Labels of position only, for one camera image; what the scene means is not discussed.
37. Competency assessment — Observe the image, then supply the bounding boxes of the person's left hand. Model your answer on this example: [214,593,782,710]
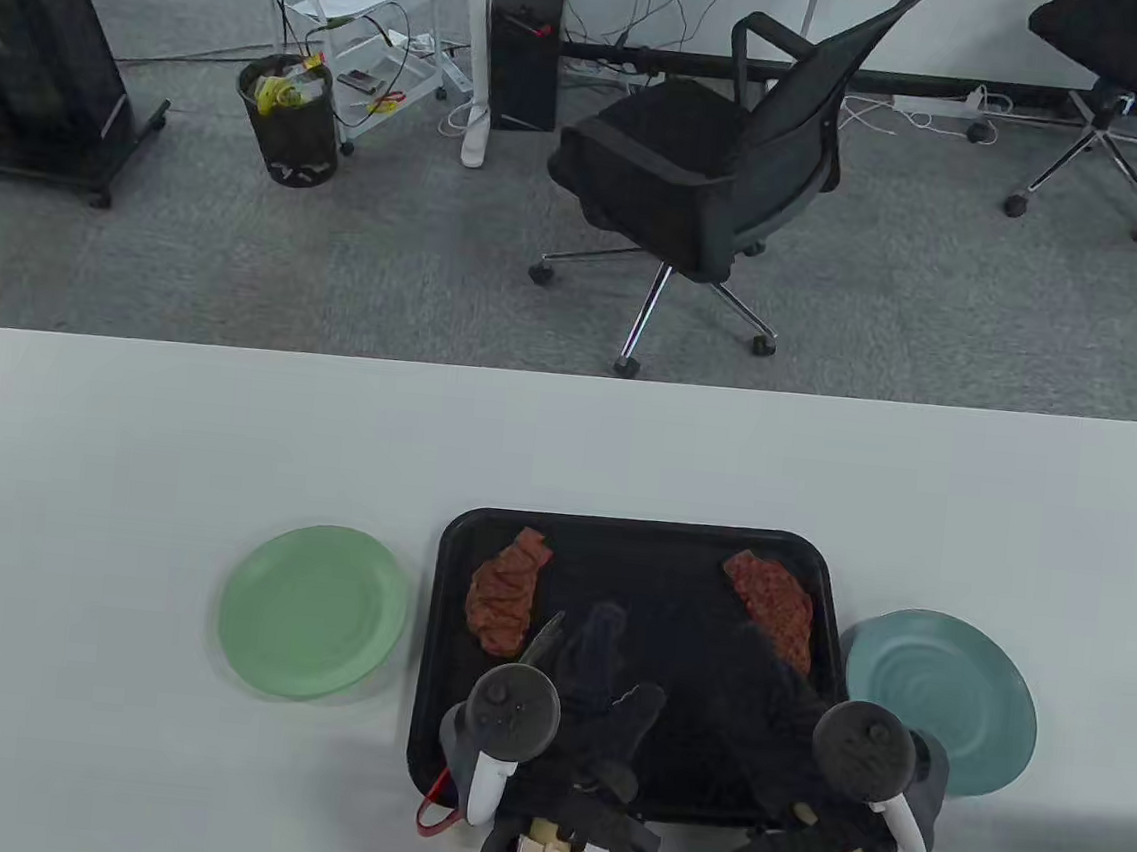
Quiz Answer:
[506,593,679,829]

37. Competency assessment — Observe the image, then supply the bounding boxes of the person's right hand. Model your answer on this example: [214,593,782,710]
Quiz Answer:
[702,624,912,852]

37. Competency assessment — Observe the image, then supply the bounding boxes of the red-handled metal kitchen tongs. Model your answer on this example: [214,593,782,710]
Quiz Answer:
[416,599,569,849]

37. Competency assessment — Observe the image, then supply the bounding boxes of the grill-marked red steak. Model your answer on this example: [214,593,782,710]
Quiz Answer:
[461,522,556,662]

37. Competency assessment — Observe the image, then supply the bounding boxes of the marbled red steak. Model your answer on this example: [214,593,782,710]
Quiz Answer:
[713,549,823,679]

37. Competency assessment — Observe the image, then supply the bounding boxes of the green plate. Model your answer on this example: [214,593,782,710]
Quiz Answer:
[209,515,416,712]

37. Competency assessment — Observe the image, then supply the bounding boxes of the black textured tray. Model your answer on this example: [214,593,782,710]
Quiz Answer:
[402,498,885,844]

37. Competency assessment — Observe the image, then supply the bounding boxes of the teal blue plate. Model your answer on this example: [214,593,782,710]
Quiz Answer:
[830,602,1050,805]

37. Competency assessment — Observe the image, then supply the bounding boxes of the black armrest office chair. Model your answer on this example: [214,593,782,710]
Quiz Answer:
[519,0,944,406]

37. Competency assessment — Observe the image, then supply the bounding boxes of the black mesh trash bin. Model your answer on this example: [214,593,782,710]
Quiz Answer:
[227,50,349,193]

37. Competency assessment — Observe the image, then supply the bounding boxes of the black computer tower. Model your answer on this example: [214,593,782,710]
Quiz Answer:
[480,0,568,136]

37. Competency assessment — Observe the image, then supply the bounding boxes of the yellow banana peel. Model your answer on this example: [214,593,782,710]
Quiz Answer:
[253,75,304,120]

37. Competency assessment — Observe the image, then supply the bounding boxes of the white power strip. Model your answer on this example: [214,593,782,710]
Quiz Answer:
[890,81,986,121]

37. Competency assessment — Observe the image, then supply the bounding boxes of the black wheeled cabinet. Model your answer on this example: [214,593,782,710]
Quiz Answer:
[0,0,182,215]

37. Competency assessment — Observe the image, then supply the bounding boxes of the white cable bundle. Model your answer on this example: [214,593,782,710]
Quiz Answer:
[838,93,974,146]

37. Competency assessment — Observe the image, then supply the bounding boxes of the white wire cart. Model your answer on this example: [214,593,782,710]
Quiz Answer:
[222,0,460,166]

